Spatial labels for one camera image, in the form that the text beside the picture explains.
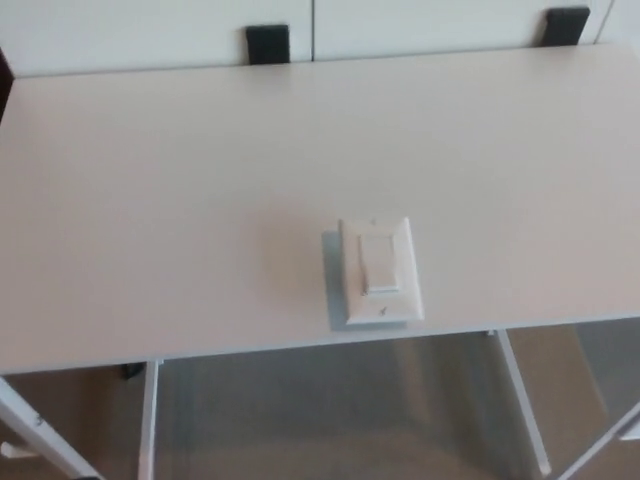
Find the white light switch cover plate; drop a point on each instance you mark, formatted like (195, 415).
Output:
(407, 275)

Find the white cabinet door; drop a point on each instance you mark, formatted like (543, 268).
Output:
(125, 35)
(425, 25)
(625, 20)

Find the pale blue switch base plate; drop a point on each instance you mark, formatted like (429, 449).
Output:
(332, 280)

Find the white rocker switch button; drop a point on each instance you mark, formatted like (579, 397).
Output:
(381, 265)

